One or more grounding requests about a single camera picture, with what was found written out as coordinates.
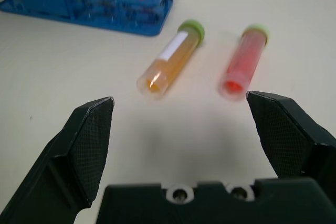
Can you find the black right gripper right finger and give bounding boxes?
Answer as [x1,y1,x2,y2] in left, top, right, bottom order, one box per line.
[246,90,336,183]

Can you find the blue plastic test tube rack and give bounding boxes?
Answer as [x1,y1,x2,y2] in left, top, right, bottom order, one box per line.
[0,0,175,37]

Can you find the red liquid tube green cap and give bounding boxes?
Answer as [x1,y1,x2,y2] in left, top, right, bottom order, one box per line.
[218,24,270,102]

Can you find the orange liquid tube green cap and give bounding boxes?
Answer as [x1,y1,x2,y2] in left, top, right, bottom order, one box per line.
[136,19,206,101]

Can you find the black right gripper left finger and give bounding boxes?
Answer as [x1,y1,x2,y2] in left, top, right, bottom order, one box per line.
[0,97,115,224]

